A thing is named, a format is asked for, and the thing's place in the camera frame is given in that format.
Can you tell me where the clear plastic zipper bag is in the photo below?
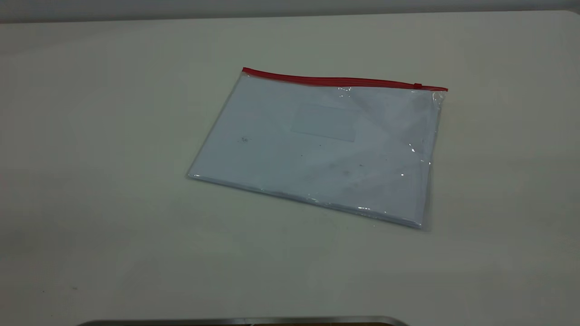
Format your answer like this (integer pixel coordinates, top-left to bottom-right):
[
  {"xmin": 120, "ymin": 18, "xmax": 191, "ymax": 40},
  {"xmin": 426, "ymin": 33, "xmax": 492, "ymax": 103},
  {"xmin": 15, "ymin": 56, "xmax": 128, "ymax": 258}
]
[{"xmin": 187, "ymin": 67, "xmax": 449, "ymax": 231}]

